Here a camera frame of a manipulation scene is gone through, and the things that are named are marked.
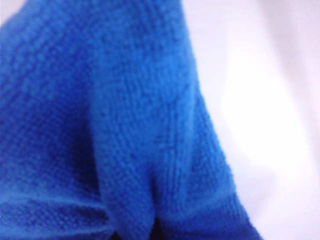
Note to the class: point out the blue microfibre rag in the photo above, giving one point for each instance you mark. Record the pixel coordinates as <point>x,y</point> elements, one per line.
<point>100,112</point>

